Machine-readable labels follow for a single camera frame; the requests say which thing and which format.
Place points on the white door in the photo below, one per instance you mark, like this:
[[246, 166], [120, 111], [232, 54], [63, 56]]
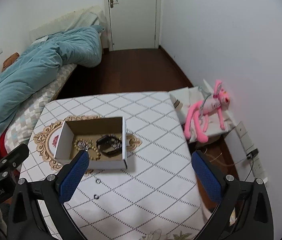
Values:
[[133, 24]]

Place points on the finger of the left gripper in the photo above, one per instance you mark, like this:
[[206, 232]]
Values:
[[14, 159]]

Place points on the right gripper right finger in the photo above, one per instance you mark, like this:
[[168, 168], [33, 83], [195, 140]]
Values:
[[209, 176]]

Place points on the black smart watch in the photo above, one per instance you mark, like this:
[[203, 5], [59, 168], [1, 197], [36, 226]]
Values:
[[109, 145]]

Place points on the red blanket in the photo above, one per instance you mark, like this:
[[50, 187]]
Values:
[[3, 151]]

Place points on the black plug charger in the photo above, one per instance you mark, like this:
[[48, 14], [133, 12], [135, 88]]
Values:
[[252, 153]]

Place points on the pink panther plush toy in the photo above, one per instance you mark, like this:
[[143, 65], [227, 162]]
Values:
[[200, 111]]

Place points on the teal duvet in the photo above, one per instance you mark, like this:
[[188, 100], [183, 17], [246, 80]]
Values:
[[38, 66]]

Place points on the checkered bed mattress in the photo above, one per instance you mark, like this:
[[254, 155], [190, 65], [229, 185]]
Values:
[[23, 123]]

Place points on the wall power strip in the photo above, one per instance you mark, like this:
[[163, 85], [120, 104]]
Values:
[[256, 167]]

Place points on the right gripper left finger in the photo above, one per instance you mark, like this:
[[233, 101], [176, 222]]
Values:
[[70, 176]]

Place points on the white cardboard box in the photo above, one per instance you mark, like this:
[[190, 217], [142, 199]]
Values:
[[76, 135]]

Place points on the white patterned tablecloth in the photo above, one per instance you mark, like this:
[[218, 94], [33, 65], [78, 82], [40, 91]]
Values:
[[156, 197]]

